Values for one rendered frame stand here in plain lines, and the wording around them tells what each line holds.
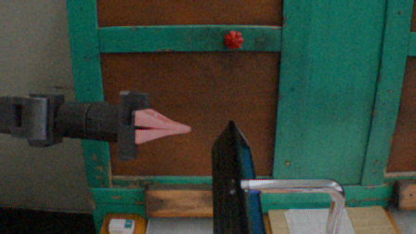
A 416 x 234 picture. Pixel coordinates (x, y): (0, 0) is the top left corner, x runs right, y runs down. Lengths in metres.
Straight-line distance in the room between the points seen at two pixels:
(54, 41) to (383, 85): 1.42
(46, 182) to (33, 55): 0.69
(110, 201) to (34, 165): 1.15
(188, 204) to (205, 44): 0.41
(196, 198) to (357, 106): 0.47
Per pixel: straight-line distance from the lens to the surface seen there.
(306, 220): 1.15
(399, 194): 1.22
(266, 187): 0.65
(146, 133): 0.62
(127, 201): 1.18
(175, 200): 1.11
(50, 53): 2.01
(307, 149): 1.12
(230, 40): 0.96
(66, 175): 2.25
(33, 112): 0.70
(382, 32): 1.07
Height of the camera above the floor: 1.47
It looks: 24 degrees down
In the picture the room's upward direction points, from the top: straight up
